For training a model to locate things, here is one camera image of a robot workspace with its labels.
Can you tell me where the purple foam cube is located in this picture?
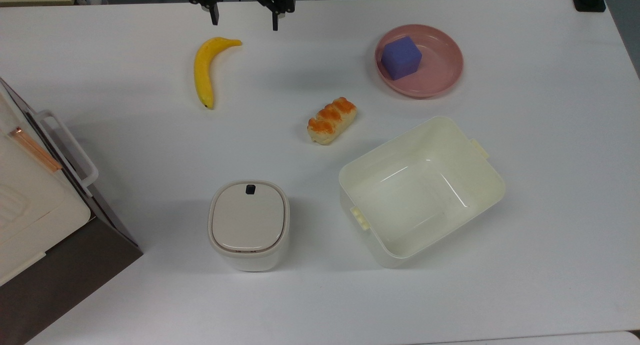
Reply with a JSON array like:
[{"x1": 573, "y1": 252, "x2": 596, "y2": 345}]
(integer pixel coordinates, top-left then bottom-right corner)
[{"x1": 380, "y1": 35, "x2": 423, "y2": 81}]

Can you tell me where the yellow banana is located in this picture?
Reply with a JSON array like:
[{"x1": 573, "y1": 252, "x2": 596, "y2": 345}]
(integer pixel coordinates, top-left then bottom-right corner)
[{"x1": 194, "y1": 36, "x2": 243, "y2": 110}]

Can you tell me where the orange glazed bread roll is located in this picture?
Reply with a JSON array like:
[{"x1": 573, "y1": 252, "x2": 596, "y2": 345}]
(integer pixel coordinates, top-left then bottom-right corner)
[{"x1": 307, "y1": 97, "x2": 358, "y2": 146}]

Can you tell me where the small cream trash can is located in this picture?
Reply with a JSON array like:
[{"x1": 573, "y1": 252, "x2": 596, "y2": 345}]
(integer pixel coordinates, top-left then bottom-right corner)
[{"x1": 208, "y1": 180, "x2": 291, "y2": 272}]

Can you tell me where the pink plate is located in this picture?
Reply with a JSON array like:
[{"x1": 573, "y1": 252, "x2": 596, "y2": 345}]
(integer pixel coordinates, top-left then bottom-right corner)
[{"x1": 375, "y1": 24, "x2": 464, "y2": 99}]

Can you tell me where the orange box latch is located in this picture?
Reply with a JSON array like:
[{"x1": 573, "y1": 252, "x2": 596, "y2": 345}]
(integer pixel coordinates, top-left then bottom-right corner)
[{"x1": 10, "y1": 127, "x2": 63, "y2": 173}]

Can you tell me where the cream plastic bin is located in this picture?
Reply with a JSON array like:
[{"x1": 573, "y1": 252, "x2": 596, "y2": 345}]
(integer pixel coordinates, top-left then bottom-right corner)
[{"x1": 338, "y1": 116, "x2": 506, "y2": 269}]

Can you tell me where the dark brown drawer cabinet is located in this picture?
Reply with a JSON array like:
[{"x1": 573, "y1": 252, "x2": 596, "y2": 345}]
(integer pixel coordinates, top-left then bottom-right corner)
[{"x1": 0, "y1": 77, "x2": 144, "y2": 345}]

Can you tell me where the white drawer handle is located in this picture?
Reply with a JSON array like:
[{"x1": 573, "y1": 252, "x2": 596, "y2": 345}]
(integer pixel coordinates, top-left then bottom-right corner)
[{"x1": 32, "y1": 110, "x2": 99, "y2": 198}]

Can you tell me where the cream storage box with handles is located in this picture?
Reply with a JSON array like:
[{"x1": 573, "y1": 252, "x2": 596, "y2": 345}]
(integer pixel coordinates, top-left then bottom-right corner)
[{"x1": 0, "y1": 80, "x2": 92, "y2": 287}]

